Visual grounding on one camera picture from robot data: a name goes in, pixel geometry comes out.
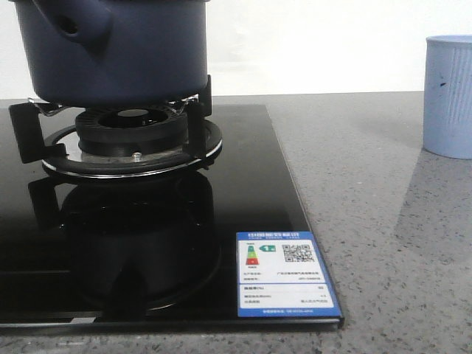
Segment blue energy label sticker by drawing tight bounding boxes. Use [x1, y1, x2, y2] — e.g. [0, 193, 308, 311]
[236, 231, 342, 319]

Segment dark blue cooking pot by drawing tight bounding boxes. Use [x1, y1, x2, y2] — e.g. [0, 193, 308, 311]
[14, 1, 207, 107]

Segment light blue ribbed cup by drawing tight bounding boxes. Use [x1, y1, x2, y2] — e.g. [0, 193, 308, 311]
[423, 35, 471, 159]

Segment black glass gas stove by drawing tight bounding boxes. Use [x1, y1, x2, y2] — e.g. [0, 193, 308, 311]
[1, 105, 344, 334]

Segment black round gas burner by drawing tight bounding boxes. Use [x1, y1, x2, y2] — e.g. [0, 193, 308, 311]
[42, 103, 222, 179]

